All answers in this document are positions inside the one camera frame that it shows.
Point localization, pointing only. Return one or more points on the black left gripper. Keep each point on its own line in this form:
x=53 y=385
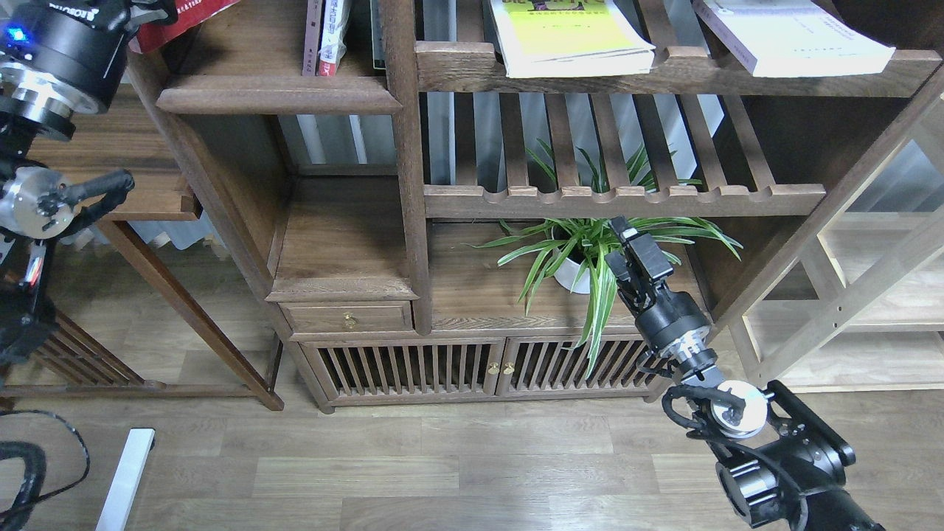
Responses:
x=70 y=55

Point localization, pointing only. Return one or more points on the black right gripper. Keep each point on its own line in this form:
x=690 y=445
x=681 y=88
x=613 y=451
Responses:
x=670 y=322

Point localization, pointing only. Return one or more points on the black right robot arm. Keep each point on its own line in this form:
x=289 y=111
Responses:
x=776 y=459

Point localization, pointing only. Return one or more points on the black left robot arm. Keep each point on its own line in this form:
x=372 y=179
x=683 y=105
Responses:
x=41 y=206

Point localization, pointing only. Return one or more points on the light wooden shelf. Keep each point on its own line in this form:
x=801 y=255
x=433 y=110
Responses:
x=861 y=307

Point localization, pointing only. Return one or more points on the white plant pot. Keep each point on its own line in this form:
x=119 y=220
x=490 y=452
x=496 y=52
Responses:
x=569 y=274

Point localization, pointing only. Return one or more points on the dark wooden bookshelf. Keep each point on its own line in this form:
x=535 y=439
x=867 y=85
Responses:
x=359 y=193

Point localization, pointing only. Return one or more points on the yellow green book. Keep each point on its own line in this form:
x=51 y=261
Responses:
x=545 y=39

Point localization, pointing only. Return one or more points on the red white upright book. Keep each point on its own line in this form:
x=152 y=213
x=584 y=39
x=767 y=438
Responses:
x=336 y=15

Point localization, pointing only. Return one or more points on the brass drawer knob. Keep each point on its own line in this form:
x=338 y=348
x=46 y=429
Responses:
x=350 y=321

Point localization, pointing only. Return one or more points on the dark wooden side table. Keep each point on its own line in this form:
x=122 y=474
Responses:
x=127 y=138

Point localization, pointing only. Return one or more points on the dark upright book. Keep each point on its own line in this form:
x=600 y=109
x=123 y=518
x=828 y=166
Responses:
x=378 y=59

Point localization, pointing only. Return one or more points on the white bar on floor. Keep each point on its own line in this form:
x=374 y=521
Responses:
x=121 y=494

